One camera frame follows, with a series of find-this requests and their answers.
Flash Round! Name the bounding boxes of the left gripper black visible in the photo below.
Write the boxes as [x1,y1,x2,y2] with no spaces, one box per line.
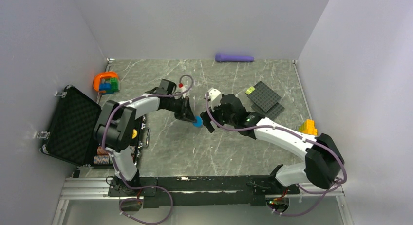
[164,95,196,123]

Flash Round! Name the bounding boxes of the blue round dealer button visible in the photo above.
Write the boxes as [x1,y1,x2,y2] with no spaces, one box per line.
[192,116,203,127]

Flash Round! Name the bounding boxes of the brown red chip stack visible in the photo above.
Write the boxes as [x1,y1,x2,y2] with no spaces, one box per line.
[96,146,109,155]

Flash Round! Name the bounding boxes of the yellow round dealer button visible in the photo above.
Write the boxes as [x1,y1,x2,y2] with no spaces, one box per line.
[132,129,138,139]

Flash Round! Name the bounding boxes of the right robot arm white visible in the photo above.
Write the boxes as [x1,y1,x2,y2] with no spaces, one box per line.
[201,89,348,194]

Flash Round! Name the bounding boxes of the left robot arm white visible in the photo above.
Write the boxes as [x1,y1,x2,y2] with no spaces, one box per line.
[93,79,197,196]

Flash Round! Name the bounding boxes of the dark grey building plate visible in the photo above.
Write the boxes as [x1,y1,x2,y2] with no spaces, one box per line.
[245,81,285,120]

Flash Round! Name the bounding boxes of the purple cylinder tube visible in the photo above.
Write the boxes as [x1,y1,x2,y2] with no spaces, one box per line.
[215,53,255,62]

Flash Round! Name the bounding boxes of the yellow toy block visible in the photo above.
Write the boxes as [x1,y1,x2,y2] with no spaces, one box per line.
[299,119,318,136]

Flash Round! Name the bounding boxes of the black poker chip case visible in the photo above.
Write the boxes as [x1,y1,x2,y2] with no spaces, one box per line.
[38,85,145,169]

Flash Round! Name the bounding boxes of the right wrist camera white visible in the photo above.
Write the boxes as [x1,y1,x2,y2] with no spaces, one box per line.
[207,88,223,109]

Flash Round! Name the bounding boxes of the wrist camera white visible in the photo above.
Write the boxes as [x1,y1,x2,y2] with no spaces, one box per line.
[177,83,188,98]
[207,88,223,109]

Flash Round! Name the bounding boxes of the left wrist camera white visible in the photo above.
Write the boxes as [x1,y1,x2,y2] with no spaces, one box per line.
[177,83,188,98]

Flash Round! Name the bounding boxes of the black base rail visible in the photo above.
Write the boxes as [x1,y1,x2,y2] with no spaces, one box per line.
[108,175,300,208]

